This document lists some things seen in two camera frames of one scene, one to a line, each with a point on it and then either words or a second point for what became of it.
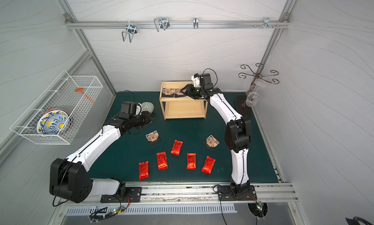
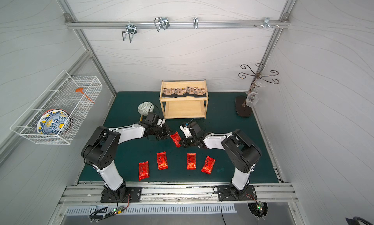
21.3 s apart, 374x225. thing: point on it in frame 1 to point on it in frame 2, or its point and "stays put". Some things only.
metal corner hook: (267, 23) stays put
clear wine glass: (252, 98) stays put
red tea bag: (162, 160) stays put
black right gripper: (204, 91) to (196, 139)
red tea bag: (177, 147) to (176, 139)
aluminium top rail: (74, 24) stays put
